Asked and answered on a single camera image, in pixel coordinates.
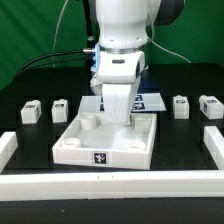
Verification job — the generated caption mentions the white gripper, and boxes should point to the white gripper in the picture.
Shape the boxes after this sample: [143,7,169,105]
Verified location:
[97,51,145,125]

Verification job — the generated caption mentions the white square tabletop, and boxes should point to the white square tabletop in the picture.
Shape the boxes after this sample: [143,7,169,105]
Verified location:
[52,113,157,170]

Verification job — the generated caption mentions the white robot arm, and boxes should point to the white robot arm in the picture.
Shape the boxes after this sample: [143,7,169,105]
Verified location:
[93,0,185,125]

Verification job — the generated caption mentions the white marker sheet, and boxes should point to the white marker sheet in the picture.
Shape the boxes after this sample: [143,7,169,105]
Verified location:
[78,93,166,113]

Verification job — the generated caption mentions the green backdrop curtain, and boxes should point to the green backdrop curtain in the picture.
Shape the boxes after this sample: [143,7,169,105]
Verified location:
[0,0,224,89]

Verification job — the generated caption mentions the white U-shaped fence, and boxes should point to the white U-shaped fence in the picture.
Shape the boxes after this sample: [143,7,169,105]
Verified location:
[0,125,224,202]

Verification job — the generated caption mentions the black cable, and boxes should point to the black cable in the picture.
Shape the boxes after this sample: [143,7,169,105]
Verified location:
[16,48,95,76]

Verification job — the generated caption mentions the grey cable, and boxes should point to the grey cable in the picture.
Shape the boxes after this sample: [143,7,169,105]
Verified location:
[52,0,71,68]

